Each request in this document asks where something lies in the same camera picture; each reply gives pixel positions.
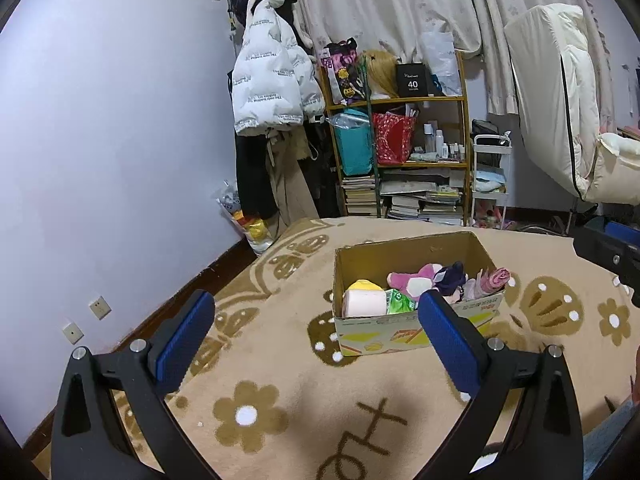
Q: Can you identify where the cream puffer coat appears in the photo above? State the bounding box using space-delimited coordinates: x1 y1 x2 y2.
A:
585 132 640 206

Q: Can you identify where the green packet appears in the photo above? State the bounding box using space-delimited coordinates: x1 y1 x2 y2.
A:
385 287 418 315

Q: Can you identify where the person's leg in jeans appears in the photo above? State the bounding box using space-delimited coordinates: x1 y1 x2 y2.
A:
582 400 640 480

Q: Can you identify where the row of cosmetic bottles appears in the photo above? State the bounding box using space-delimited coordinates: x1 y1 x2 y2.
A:
422 121 467 162

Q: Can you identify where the black rack stand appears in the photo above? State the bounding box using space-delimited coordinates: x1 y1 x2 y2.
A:
565 195 601 236

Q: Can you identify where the teal bag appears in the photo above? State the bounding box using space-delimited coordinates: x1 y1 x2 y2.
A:
330 110 375 176

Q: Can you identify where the red patterned bag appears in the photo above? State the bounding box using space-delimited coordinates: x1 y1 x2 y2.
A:
372 112 418 165

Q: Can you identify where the blonde wig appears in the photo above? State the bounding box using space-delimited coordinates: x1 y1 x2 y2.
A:
361 50 401 101

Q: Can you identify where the clear bag of snacks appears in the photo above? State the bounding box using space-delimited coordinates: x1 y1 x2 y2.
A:
216 180 276 256

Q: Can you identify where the pink clutter pile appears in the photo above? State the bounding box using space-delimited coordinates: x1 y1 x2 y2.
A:
472 200 518 228

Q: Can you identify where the cardboard box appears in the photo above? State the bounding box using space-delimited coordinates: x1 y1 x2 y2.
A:
332 230 508 357

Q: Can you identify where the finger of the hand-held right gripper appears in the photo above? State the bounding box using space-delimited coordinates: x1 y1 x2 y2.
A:
602 221 640 251
572 230 640 307

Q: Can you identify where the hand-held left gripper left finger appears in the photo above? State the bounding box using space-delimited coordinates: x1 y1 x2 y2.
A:
50 289 221 480

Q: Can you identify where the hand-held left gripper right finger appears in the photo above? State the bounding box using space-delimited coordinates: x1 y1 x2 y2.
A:
415 290 586 480

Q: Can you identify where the person's right forearm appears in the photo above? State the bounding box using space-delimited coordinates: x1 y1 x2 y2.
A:
629 347 640 406

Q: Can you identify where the black printed bag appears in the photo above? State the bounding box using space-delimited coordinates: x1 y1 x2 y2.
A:
322 37 366 106

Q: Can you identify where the white trolley cart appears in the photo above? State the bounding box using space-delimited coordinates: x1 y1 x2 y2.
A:
470 119 513 228

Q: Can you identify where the pile of books and papers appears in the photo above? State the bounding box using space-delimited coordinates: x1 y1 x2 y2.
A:
380 167 468 226

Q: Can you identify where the black bag on trolley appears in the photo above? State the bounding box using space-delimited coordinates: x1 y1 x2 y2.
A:
471 119 506 137

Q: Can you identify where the white folded mattress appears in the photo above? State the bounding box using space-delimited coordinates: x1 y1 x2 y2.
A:
504 4 601 201

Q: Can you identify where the dark navy sock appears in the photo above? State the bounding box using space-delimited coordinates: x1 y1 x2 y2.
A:
432 261 476 303

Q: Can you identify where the clear plastic bag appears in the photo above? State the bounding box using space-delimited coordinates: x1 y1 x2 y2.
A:
419 31 463 97

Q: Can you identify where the black hanging coat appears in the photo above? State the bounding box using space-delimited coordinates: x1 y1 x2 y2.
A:
235 125 346 221

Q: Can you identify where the beige flower rug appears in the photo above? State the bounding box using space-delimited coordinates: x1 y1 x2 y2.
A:
30 216 640 480

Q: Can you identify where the pink rolled cloth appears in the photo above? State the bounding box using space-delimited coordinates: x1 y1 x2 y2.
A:
472 266 512 303

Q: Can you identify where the stack of books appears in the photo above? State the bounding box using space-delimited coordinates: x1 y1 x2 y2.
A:
341 175 381 218

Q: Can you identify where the white puffer jacket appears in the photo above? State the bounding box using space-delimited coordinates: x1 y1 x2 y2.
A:
234 0 326 137

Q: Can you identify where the black box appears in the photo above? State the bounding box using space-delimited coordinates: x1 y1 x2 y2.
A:
395 62 435 98

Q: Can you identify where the cream floral curtain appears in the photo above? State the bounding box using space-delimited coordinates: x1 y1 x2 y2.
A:
280 0 616 116

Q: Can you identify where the light blue cloth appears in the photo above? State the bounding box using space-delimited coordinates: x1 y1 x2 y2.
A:
472 170 507 193

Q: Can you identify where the beige hanging garment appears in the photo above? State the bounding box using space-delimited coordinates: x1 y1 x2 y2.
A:
265 130 321 228

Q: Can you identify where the pink plush toy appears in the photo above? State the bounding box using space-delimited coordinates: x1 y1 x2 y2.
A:
387 263 446 297

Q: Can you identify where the wooden shelf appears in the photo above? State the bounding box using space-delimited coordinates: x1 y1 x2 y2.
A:
320 50 473 226

